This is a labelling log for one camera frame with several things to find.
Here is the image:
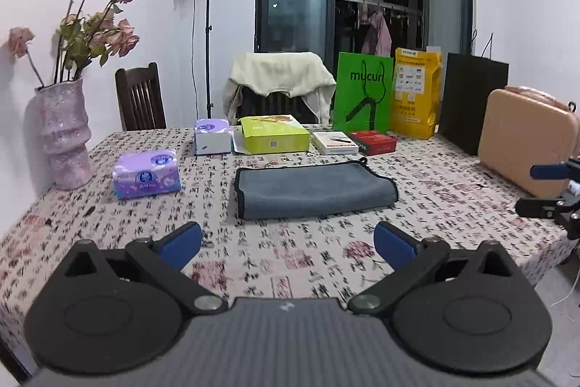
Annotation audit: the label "purple and grey towel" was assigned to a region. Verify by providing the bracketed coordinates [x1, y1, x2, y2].
[234, 158, 399, 220]

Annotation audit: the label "pink hard case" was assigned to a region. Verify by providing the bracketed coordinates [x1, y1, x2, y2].
[478, 86, 579, 198]

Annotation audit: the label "purple tissue pack near vase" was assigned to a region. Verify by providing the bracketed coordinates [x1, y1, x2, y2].
[112, 149, 182, 199]

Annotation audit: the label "red flat box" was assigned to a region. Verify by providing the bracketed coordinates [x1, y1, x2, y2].
[349, 131, 397, 156]

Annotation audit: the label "black paper bag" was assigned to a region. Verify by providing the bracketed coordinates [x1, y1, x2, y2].
[439, 53, 509, 155]

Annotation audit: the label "calligraphy print tablecloth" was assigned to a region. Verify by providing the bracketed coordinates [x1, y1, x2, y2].
[1, 129, 575, 348]

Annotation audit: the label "white flat box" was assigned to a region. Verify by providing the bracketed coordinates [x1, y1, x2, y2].
[311, 132, 359, 155]

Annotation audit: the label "purple white tissue pack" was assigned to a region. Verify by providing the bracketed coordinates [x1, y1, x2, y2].
[194, 119, 232, 155]

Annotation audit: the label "green mucun paper bag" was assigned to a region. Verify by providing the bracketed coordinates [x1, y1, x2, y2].
[332, 52, 394, 133]

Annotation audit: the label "yellow plastic bag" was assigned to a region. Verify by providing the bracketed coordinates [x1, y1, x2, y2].
[389, 48, 442, 140]

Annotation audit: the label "dark wooden chair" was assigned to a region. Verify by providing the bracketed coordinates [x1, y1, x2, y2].
[115, 62, 166, 131]

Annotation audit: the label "yellow-green cardboard box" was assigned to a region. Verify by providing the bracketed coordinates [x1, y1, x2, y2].
[240, 115, 310, 154]

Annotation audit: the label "chair under cream cloth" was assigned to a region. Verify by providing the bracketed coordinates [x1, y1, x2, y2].
[236, 86, 318, 124]

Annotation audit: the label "pink textured vase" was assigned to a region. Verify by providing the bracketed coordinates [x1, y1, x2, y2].
[36, 79, 94, 190]

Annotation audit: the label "cream cloth on chair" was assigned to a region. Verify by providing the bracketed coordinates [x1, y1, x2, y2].
[222, 52, 336, 125]

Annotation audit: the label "dried pink roses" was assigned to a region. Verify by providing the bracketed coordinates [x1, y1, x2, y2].
[6, 0, 149, 88]

